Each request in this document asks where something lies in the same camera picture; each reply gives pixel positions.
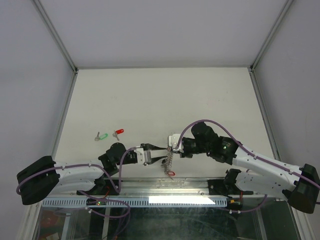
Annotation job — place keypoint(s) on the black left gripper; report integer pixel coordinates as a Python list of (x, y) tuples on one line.
[(149, 147)]

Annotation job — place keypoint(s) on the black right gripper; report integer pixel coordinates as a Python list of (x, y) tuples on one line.
[(184, 154)]

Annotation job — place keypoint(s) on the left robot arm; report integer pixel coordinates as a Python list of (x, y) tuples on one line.
[(107, 164)]

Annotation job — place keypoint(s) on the red tag loose key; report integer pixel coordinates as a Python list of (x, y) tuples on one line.
[(116, 133)]

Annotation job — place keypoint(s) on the green tag loose key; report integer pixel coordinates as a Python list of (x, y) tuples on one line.
[(100, 137)]

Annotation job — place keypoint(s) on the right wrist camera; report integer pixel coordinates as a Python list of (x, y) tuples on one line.
[(172, 142)]

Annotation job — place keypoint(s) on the aluminium mounting rail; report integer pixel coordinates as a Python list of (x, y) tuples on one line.
[(162, 185)]

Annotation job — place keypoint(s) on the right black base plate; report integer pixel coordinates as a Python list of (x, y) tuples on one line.
[(218, 187)]

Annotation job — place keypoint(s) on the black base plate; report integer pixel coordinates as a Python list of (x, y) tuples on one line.
[(104, 187), (218, 187)]

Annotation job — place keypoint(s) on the white slotted cable duct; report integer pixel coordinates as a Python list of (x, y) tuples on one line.
[(160, 201)]

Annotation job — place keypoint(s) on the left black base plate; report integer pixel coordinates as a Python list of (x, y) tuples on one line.
[(104, 187)]

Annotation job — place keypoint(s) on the right aluminium frame post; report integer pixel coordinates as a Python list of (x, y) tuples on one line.
[(272, 33)]

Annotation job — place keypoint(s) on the aluminium frame post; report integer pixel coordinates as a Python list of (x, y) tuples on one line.
[(272, 33), (39, 7)]

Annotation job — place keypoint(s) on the left aluminium frame post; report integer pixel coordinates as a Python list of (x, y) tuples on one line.
[(39, 7)]

